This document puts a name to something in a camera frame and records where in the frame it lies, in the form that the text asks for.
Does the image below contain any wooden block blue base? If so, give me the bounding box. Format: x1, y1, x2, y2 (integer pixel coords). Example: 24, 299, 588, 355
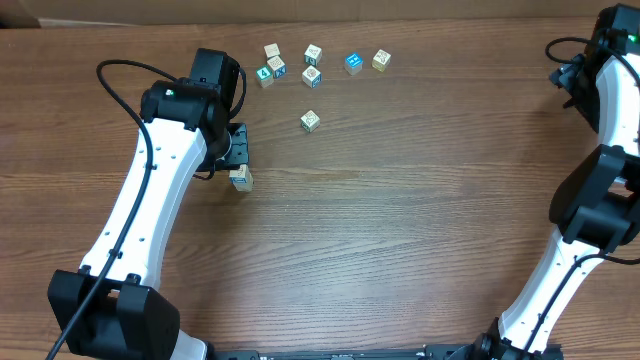
230, 175, 254, 192

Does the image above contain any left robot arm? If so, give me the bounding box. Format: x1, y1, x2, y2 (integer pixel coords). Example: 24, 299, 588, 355
47, 48, 253, 359

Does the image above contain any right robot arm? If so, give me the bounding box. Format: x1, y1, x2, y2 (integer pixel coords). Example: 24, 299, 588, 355
451, 4, 639, 359

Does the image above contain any wooden block green edge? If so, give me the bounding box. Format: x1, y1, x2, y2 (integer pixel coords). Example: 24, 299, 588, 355
300, 110, 320, 133

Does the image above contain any green number 4 block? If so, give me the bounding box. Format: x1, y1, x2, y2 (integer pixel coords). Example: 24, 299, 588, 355
255, 65, 274, 88

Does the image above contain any wooden block blue X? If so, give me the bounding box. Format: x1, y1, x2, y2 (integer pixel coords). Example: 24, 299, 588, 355
267, 56, 287, 79

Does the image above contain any wooden block blue side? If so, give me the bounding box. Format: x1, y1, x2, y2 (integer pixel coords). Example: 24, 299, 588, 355
302, 65, 322, 88

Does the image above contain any plain wooden block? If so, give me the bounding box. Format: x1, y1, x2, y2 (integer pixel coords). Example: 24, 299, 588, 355
264, 43, 280, 59

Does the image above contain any wooden block teal side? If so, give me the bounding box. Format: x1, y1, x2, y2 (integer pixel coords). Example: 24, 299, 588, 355
304, 44, 322, 67

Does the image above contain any blue top block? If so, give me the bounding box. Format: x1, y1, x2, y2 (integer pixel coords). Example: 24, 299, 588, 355
344, 53, 363, 76

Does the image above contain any wooden block yellow side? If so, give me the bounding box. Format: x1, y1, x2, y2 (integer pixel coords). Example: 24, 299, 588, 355
372, 49, 391, 72

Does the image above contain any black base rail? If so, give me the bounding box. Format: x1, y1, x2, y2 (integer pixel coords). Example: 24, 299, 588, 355
208, 345, 471, 360

